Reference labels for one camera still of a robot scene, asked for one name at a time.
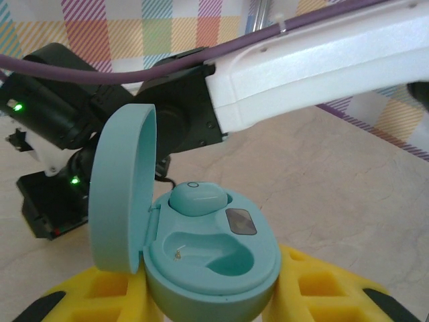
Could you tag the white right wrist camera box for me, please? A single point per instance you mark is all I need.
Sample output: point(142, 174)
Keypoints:
point(47, 157)

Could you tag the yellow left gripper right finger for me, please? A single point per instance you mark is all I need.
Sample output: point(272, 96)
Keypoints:
point(288, 302)

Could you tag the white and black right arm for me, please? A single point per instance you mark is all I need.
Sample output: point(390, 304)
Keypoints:
point(301, 73)

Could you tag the aluminium right corner post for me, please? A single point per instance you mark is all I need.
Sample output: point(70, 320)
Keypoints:
point(259, 13)

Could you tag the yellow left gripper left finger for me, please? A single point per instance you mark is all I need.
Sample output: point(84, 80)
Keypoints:
point(134, 302)

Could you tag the light blue earbud charging case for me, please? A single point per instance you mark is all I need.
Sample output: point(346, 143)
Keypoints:
point(201, 268)

